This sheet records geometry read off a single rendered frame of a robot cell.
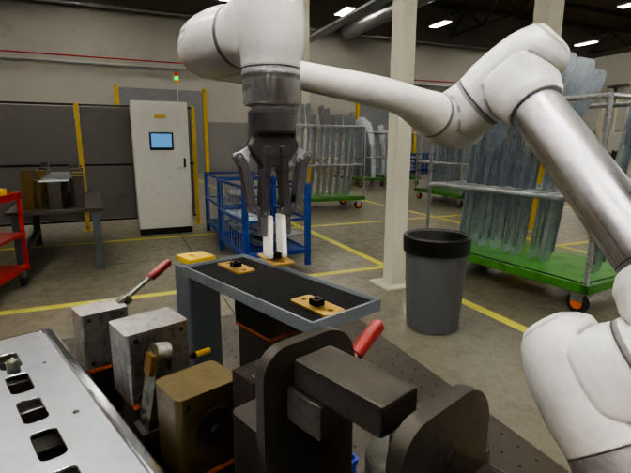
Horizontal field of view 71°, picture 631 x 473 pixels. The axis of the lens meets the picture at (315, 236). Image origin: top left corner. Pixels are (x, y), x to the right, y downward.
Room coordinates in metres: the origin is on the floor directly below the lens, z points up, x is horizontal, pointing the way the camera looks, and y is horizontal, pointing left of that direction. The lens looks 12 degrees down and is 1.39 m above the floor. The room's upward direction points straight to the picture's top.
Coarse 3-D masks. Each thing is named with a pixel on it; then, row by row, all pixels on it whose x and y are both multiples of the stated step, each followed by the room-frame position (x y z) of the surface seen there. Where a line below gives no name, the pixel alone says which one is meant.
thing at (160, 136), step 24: (144, 120) 6.75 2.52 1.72; (168, 120) 6.89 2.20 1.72; (144, 144) 6.74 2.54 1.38; (168, 144) 6.85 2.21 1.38; (144, 168) 6.73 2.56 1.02; (168, 168) 6.87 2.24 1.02; (144, 192) 6.72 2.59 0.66; (168, 192) 6.86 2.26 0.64; (144, 216) 6.71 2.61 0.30; (168, 216) 6.85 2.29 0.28
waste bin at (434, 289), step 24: (408, 240) 3.19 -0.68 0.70; (432, 240) 3.07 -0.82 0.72; (456, 240) 3.06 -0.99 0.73; (408, 264) 3.23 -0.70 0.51; (432, 264) 3.08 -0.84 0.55; (456, 264) 3.08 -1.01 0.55; (408, 288) 3.23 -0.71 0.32; (432, 288) 3.08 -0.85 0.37; (456, 288) 3.11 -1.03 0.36; (408, 312) 3.23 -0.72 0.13; (432, 312) 3.09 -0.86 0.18; (456, 312) 3.14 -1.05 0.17
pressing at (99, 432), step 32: (0, 352) 0.78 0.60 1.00; (32, 352) 0.78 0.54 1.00; (64, 352) 0.78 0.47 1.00; (0, 384) 0.67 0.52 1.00; (32, 384) 0.67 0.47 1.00; (64, 384) 0.67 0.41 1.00; (96, 384) 0.67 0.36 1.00; (0, 416) 0.58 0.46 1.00; (64, 416) 0.58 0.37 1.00; (96, 416) 0.58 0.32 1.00; (0, 448) 0.51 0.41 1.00; (32, 448) 0.51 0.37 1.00; (96, 448) 0.51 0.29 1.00; (128, 448) 0.51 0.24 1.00
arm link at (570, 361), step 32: (544, 320) 0.74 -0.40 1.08; (576, 320) 0.71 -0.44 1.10; (544, 352) 0.70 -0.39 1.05; (576, 352) 0.67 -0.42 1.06; (608, 352) 0.64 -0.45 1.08; (544, 384) 0.68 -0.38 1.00; (576, 384) 0.65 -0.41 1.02; (608, 384) 0.62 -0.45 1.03; (544, 416) 0.68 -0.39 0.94; (576, 416) 0.63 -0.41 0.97; (608, 416) 0.60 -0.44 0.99; (576, 448) 0.62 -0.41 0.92; (608, 448) 0.59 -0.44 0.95
